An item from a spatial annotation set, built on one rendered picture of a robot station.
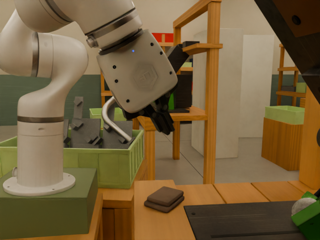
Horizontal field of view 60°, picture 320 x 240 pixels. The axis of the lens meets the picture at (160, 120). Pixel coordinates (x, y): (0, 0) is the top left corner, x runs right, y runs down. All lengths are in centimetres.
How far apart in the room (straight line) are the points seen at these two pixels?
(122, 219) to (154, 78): 80
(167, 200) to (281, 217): 30
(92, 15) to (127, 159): 84
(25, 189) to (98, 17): 55
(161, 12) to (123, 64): 721
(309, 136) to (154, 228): 64
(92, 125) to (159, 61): 107
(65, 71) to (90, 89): 655
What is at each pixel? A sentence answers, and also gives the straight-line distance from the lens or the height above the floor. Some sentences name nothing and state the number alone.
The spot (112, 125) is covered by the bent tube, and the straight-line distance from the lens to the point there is 140.
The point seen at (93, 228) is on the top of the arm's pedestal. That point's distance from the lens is 84.
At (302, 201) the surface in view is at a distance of 45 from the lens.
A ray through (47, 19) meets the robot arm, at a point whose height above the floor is 134.
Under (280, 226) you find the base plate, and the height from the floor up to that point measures 90.
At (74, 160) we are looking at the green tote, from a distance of 123.
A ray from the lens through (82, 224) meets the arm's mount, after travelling 80.
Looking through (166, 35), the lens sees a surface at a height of 217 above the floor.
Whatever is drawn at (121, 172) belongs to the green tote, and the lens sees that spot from 119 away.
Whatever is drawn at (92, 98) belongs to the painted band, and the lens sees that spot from 736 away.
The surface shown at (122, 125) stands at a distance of 144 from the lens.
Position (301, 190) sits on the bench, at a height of 88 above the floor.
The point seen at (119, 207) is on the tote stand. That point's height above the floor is 76.
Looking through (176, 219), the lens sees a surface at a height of 90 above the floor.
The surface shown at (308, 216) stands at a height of 110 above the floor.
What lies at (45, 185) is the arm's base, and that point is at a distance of 83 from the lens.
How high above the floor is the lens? 127
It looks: 9 degrees down
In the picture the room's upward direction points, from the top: straight up
